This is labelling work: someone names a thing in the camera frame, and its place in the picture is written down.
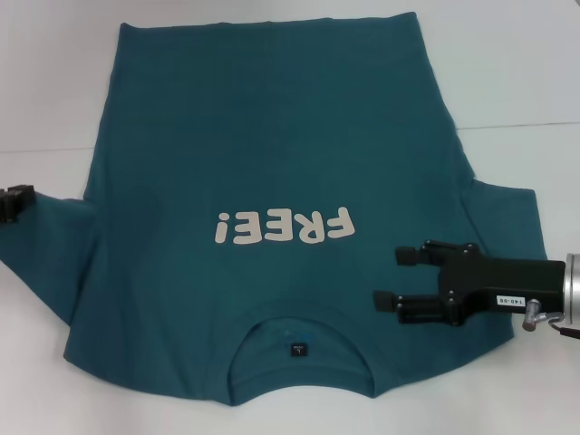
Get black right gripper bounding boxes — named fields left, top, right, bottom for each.
left=372, top=238, right=567, bottom=328

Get teal T-shirt with FREE print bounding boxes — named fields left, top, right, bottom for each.
left=0, top=11, right=552, bottom=402

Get right arm cable with plug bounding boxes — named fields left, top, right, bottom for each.
left=520, top=298, right=580, bottom=339

